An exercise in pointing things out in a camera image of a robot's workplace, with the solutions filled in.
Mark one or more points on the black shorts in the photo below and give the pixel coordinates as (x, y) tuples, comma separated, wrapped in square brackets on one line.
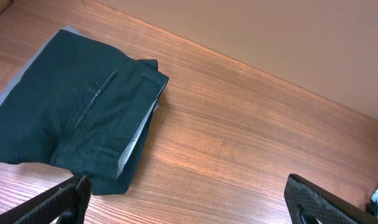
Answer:
[(107, 144)]

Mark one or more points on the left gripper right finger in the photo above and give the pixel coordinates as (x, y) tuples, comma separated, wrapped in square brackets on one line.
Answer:
[(309, 203)]

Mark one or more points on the folded grey shorts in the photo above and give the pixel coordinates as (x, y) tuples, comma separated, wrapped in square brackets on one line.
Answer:
[(17, 74)]

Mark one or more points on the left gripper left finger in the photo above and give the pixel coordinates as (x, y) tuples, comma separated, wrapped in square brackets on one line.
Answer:
[(64, 203)]

